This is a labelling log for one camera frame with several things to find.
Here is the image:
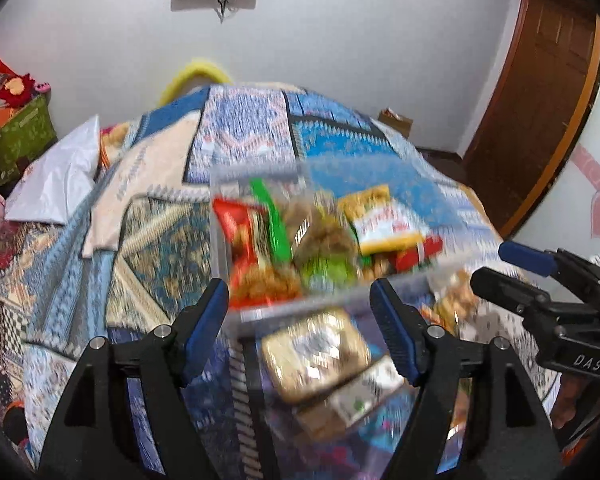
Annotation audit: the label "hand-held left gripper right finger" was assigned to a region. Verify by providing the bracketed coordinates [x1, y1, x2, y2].
[369, 277, 563, 480]

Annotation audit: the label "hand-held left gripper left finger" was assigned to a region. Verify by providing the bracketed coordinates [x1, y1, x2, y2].
[39, 278, 230, 480]

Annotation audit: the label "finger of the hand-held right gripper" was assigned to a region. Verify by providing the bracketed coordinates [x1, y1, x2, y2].
[498, 241, 600, 307]
[470, 266, 561, 328]

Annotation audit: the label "peanut snack packet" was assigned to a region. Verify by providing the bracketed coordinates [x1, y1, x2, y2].
[430, 270, 481, 333]

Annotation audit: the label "clear cracker packet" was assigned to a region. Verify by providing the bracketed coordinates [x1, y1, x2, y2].
[295, 355, 407, 443]

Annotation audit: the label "orange fried snack packet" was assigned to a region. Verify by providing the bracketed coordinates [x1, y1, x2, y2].
[229, 265, 302, 308]

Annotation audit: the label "red and white snack packet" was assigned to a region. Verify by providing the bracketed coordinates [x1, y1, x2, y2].
[395, 235, 446, 273]

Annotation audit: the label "cream bread packet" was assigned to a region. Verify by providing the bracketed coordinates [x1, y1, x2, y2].
[260, 310, 373, 406]

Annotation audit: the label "clear plastic storage container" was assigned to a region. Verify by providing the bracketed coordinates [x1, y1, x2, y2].
[209, 152, 466, 346]

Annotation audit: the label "white and yellow snack packet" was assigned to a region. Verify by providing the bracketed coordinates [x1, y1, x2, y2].
[337, 185, 426, 256]

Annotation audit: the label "brown pastry packet green ends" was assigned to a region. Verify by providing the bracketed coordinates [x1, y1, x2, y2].
[250, 178, 361, 288]

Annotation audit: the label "person's right hand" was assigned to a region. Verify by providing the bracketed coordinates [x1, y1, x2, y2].
[551, 374, 588, 430]

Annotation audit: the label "patchwork blanket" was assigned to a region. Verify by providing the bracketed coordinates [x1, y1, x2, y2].
[0, 82, 566, 480]

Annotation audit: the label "wooden door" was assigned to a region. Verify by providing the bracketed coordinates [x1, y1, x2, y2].
[462, 0, 598, 233]

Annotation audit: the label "cardboard box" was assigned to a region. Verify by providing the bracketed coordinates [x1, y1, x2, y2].
[377, 107, 413, 138]

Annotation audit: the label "orange floral cloth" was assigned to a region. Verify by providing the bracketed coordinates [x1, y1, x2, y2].
[99, 122, 131, 166]

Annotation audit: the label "white plastic bag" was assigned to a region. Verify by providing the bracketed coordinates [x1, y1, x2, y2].
[4, 115, 102, 225]

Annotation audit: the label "yellow fuzzy hoop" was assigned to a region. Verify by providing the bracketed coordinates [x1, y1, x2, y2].
[157, 58, 233, 108]

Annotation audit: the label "green storage box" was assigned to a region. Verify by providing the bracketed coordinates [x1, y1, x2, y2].
[0, 95, 58, 188]

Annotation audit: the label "pile of red plush toys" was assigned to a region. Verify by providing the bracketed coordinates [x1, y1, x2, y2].
[0, 37, 51, 126]

